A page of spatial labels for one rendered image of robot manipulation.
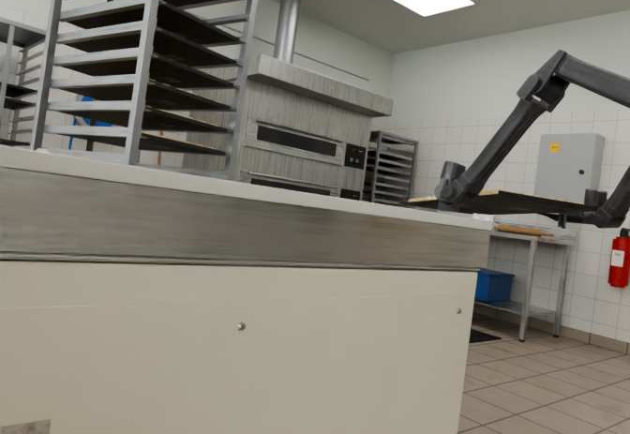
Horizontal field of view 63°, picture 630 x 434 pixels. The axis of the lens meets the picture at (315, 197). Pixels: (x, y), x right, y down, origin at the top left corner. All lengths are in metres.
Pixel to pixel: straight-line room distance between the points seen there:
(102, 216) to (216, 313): 0.11
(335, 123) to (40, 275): 4.59
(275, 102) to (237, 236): 4.06
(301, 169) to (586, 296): 2.80
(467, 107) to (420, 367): 5.58
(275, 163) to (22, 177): 4.12
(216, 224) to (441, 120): 5.92
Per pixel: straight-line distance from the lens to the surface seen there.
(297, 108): 4.59
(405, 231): 0.55
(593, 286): 5.25
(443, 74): 6.43
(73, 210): 0.35
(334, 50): 6.32
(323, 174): 4.78
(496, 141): 1.54
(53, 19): 2.35
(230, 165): 2.04
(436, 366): 0.62
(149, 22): 1.82
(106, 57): 2.02
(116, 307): 0.36
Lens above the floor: 0.89
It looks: 1 degrees up
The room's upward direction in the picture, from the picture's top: 8 degrees clockwise
